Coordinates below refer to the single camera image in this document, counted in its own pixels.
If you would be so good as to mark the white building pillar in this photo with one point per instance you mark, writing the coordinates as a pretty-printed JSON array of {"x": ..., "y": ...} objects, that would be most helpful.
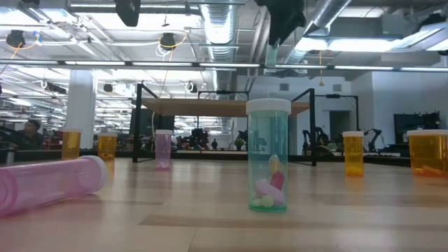
[{"x": 81, "y": 112}]

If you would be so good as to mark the wooden shelf with black frame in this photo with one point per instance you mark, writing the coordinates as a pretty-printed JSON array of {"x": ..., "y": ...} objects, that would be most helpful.
[{"x": 224, "y": 108}]

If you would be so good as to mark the long light strip bar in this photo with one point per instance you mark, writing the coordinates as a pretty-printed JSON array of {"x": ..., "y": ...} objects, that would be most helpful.
[{"x": 157, "y": 64}]

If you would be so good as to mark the small green plant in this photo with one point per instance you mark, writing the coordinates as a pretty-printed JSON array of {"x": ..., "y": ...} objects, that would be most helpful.
[{"x": 239, "y": 143}]

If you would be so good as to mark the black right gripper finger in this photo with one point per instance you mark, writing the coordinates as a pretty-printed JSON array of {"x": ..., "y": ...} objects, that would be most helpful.
[{"x": 278, "y": 39}]

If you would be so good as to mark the grey door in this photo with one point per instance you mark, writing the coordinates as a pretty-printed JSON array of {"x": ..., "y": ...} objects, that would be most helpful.
[{"x": 339, "y": 122}]

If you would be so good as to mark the small orange medicine bottle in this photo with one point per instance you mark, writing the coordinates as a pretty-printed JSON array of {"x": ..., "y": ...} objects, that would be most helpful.
[
  {"x": 353, "y": 155},
  {"x": 71, "y": 145}
]

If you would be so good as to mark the black round ceiling lamp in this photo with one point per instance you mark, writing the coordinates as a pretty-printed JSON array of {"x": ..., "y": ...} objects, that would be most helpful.
[
  {"x": 108, "y": 87},
  {"x": 192, "y": 87}
]

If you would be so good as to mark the grey wall vent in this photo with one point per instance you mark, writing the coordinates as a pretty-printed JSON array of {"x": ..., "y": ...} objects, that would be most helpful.
[
  {"x": 336, "y": 87},
  {"x": 284, "y": 87}
]

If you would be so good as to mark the silver spiral air duct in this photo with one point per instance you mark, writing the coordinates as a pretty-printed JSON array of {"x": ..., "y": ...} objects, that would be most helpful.
[
  {"x": 218, "y": 28},
  {"x": 292, "y": 56}
]

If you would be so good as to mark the black cabinet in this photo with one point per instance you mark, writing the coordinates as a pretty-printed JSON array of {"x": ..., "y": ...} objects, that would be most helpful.
[{"x": 416, "y": 120}]

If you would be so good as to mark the grey metal post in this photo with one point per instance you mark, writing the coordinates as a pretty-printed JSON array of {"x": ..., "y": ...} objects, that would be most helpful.
[{"x": 10, "y": 155}]

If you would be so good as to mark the person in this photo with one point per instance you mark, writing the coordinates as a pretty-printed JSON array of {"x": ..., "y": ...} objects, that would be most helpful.
[{"x": 29, "y": 140}]

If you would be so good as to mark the wide orange medicine bottle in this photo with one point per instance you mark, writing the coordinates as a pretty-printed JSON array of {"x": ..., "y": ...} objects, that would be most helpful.
[
  {"x": 107, "y": 147},
  {"x": 428, "y": 154}
]

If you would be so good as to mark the black ceiling track light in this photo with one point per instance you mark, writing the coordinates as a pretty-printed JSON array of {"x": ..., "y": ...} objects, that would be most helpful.
[{"x": 56, "y": 88}]

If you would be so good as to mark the black aluminium base frame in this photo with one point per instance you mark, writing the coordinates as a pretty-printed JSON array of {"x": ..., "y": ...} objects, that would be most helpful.
[
  {"x": 332, "y": 159},
  {"x": 42, "y": 154}
]

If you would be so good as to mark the black background robot arm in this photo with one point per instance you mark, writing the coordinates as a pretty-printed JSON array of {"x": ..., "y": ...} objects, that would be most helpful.
[
  {"x": 316, "y": 138},
  {"x": 199, "y": 138}
]

